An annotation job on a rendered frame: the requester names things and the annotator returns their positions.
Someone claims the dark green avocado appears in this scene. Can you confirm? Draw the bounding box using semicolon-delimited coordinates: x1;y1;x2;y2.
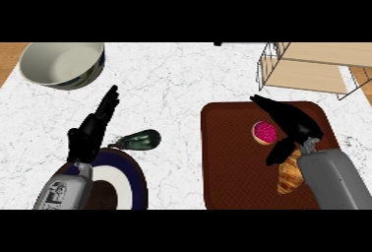
108;129;161;152

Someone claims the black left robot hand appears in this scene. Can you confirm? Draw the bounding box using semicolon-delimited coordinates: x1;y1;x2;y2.
65;84;121;165

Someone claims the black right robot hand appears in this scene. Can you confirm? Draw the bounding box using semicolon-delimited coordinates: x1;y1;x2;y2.
248;94;326;167

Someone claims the wire and wood tiered shelf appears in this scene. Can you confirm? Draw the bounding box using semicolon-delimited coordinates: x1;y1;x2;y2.
255;42;372;101

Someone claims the golden brown croissant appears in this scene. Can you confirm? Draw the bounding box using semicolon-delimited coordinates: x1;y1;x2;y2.
276;148;305;196

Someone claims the brown tray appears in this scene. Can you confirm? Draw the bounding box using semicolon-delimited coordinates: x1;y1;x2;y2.
199;100;342;211

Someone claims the blue and white plate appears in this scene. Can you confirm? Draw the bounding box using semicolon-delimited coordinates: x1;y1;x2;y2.
56;147;149;211

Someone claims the white and blue bowl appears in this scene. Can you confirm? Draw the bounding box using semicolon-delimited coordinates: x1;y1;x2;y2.
19;42;106;92

